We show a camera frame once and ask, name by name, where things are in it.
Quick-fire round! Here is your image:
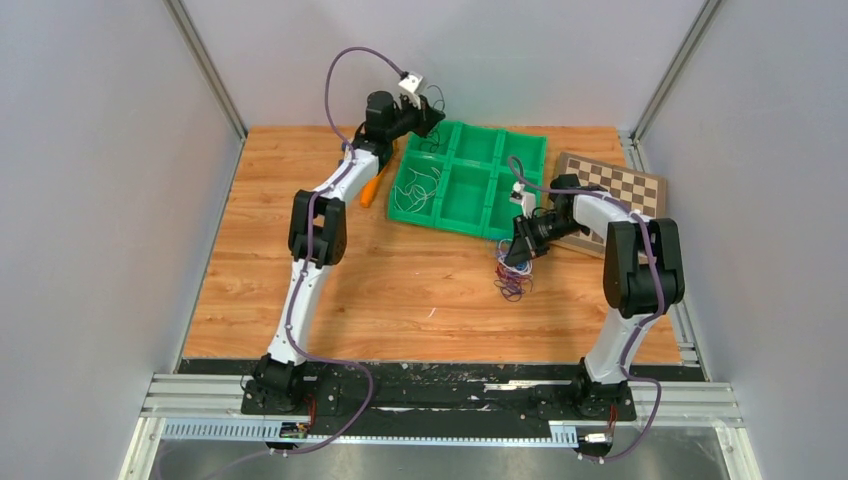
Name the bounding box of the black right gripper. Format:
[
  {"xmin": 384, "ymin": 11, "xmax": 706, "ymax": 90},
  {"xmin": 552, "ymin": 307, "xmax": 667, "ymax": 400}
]
[{"xmin": 505, "ymin": 213, "xmax": 586, "ymax": 268}]

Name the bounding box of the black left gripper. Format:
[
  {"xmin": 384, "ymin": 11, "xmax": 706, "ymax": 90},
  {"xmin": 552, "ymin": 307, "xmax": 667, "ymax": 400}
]
[{"xmin": 387, "ymin": 95, "xmax": 447, "ymax": 143}]

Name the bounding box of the coloured wire bundle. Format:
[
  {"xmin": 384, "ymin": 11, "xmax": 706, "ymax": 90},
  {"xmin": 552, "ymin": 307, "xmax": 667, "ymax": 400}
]
[{"xmin": 493, "ymin": 239, "xmax": 535, "ymax": 303}]

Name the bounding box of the white wire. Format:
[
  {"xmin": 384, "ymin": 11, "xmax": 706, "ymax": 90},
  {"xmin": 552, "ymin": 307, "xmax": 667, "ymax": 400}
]
[{"xmin": 392, "ymin": 165, "xmax": 444, "ymax": 215}]

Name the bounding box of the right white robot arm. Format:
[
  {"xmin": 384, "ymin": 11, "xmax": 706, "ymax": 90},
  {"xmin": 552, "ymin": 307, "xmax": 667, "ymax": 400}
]
[{"xmin": 502, "ymin": 174, "xmax": 685, "ymax": 418}]

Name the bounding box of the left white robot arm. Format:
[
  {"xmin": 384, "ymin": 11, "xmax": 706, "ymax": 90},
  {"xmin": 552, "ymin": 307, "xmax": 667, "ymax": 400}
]
[{"xmin": 242, "ymin": 91, "xmax": 446, "ymax": 415}]

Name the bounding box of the green compartment tray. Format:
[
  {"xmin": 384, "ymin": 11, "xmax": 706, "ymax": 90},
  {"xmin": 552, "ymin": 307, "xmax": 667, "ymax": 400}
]
[{"xmin": 387, "ymin": 121, "xmax": 547, "ymax": 240}]

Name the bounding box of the orange carrot toy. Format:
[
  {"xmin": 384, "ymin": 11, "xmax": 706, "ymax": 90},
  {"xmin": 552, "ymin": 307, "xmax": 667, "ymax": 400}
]
[{"xmin": 359, "ymin": 174, "xmax": 383, "ymax": 208}]

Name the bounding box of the wooden chessboard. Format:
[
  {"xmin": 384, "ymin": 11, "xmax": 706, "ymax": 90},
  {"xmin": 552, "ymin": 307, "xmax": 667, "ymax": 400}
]
[{"xmin": 550, "ymin": 152, "xmax": 668, "ymax": 261}]

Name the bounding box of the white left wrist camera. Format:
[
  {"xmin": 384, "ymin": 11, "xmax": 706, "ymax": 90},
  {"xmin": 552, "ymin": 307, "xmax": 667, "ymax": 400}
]
[{"xmin": 398, "ymin": 71, "xmax": 427, "ymax": 110}]

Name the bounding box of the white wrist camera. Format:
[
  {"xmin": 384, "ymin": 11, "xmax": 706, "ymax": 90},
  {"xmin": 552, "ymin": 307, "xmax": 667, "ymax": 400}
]
[
  {"xmin": 509, "ymin": 181, "xmax": 537, "ymax": 217},
  {"xmin": 398, "ymin": 71, "xmax": 427, "ymax": 110}
]

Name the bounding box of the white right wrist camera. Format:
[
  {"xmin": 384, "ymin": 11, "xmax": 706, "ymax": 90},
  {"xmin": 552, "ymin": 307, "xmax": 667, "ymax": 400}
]
[{"xmin": 509, "ymin": 181, "xmax": 537, "ymax": 217}]

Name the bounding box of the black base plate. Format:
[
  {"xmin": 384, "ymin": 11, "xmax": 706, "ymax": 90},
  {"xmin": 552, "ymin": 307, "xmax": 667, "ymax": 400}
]
[{"xmin": 176, "ymin": 358, "xmax": 707, "ymax": 442}]

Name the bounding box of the aluminium rail frame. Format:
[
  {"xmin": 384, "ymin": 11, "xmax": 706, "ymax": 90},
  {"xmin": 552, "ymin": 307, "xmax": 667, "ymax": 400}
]
[{"xmin": 120, "ymin": 374, "xmax": 761, "ymax": 479}]

